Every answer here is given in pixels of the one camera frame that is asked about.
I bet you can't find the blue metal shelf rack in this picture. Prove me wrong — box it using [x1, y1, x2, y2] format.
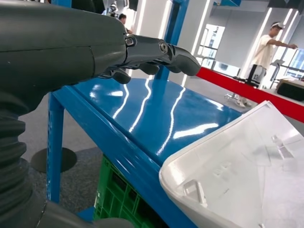
[46, 0, 243, 228]

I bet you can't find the person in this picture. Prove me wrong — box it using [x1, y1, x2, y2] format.
[236, 21, 299, 108]
[118, 13, 134, 35]

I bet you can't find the black base stanchion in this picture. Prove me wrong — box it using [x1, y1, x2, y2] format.
[30, 147, 78, 174]

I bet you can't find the green plastic crate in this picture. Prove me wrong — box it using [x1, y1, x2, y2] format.
[93, 155, 167, 228]

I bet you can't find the red barrier belt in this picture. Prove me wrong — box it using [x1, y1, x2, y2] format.
[196, 66, 304, 124]

